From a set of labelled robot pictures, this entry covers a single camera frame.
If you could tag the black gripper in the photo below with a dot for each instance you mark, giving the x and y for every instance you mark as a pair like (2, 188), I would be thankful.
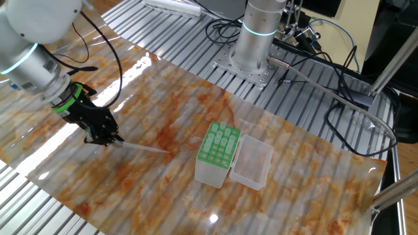
(85, 111)

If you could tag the aluminium frame post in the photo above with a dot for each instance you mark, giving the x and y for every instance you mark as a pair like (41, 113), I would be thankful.
(395, 60)
(398, 191)

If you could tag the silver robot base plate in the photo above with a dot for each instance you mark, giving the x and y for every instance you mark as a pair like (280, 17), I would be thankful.
(225, 63)

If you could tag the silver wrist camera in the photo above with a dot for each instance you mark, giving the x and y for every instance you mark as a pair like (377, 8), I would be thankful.
(13, 86)

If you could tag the black equipment housing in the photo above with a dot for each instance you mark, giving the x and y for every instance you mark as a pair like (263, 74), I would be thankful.
(385, 19)

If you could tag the orange marble pattern mat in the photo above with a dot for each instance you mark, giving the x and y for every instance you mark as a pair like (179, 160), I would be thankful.
(130, 182)

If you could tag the clear large pipette tip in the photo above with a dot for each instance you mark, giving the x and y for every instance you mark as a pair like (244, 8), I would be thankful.
(143, 147)
(210, 137)
(223, 125)
(214, 128)
(219, 134)
(207, 146)
(224, 141)
(232, 138)
(227, 132)

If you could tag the green-topped pipette tip box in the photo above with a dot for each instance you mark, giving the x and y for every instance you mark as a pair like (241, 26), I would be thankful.
(210, 176)

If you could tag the white bar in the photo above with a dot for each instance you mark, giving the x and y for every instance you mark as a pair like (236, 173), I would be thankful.
(173, 7)

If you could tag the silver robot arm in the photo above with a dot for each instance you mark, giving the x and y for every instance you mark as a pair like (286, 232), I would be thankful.
(29, 65)

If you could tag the grey adapter box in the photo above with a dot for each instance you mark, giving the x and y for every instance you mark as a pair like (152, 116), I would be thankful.
(360, 99)

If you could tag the metal clamp stand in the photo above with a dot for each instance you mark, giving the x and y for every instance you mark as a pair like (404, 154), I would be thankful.
(307, 32)

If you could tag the black box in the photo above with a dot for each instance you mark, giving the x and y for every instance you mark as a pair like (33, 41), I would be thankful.
(321, 6)

